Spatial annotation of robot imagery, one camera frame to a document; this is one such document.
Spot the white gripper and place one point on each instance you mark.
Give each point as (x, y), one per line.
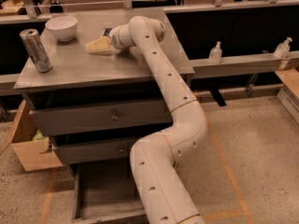
(114, 38)

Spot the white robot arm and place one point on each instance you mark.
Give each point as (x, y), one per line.
(154, 156)

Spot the grey wooden drawer cabinet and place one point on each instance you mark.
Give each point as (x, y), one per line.
(96, 94)

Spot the grey top drawer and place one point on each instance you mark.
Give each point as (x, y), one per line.
(106, 116)

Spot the grey middle drawer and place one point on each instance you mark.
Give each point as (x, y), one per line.
(93, 151)

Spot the grey open bottom drawer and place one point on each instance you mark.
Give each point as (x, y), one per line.
(105, 193)

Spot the white ceramic bowl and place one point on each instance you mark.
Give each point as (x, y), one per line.
(63, 28)

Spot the silver drink can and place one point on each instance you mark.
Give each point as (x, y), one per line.
(31, 40)

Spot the brown cardboard box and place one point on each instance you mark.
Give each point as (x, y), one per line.
(33, 154)

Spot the clear pump sanitizer bottle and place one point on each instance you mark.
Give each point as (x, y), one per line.
(283, 48)

